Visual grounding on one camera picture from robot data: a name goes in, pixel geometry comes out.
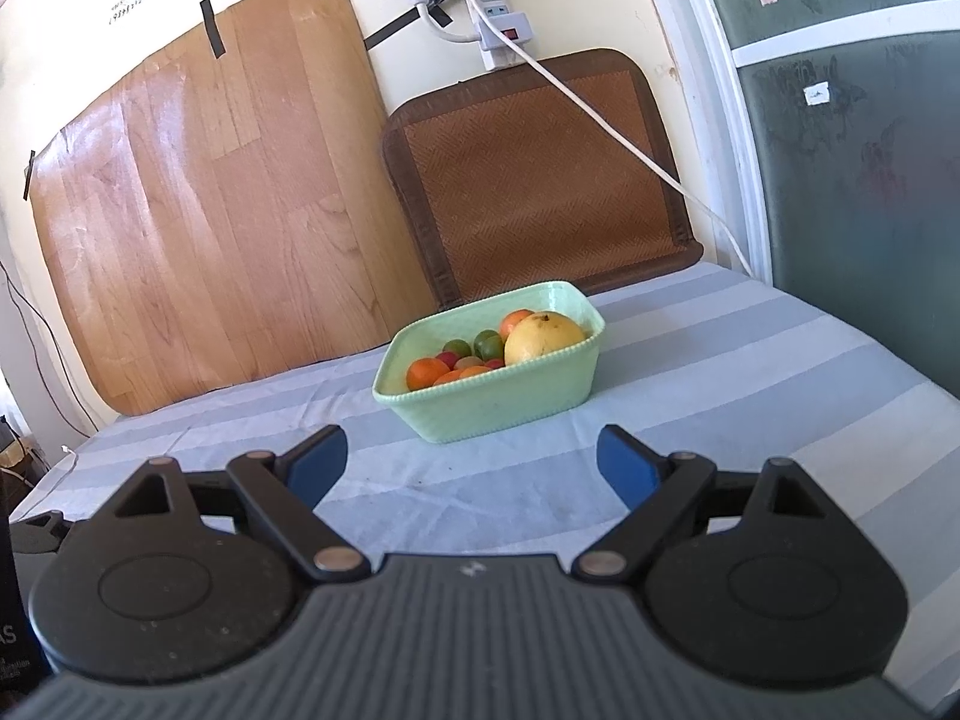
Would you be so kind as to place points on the light green plastic basin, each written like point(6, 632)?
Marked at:
point(487, 405)

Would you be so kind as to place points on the green lime in bowl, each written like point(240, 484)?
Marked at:
point(492, 349)

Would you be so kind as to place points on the frosted glass door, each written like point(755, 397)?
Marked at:
point(862, 202)

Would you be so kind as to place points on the large yellow fruit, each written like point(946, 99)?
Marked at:
point(544, 337)

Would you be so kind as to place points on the green grape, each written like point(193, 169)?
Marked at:
point(455, 347)
point(484, 333)

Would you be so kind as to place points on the brown woven mat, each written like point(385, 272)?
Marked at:
point(540, 180)

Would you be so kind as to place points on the black tape strip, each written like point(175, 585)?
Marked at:
point(392, 28)
point(213, 28)
point(29, 175)
point(441, 15)

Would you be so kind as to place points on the white sticker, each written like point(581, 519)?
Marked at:
point(818, 93)

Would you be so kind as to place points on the brown round fruit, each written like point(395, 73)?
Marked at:
point(471, 364)

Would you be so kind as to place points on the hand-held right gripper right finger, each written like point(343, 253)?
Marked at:
point(626, 469)

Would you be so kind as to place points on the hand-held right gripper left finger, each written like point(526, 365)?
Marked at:
point(319, 465)

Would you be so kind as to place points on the wooden board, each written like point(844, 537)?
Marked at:
point(225, 225)

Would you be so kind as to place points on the white door frame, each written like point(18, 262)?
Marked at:
point(720, 127)

